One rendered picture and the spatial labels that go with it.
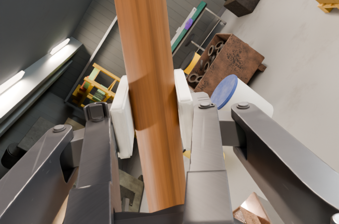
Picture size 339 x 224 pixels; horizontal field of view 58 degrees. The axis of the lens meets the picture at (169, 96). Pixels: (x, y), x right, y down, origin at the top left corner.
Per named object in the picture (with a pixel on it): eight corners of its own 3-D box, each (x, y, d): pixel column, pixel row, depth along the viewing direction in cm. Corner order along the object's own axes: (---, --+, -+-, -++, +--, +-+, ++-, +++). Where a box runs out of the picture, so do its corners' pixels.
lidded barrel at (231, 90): (264, 96, 409) (227, 70, 394) (283, 107, 359) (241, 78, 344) (241, 127, 416) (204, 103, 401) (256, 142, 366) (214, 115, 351)
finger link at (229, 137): (196, 125, 15) (259, 118, 15) (187, 92, 19) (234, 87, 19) (199, 153, 15) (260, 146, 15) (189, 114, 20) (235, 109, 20)
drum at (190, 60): (211, 93, 587) (180, 73, 570) (208, 85, 628) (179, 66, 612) (225, 75, 573) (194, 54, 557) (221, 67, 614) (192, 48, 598)
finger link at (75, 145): (113, 164, 15) (52, 172, 15) (122, 123, 20) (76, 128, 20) (108, 137, 15) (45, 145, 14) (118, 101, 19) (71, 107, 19)
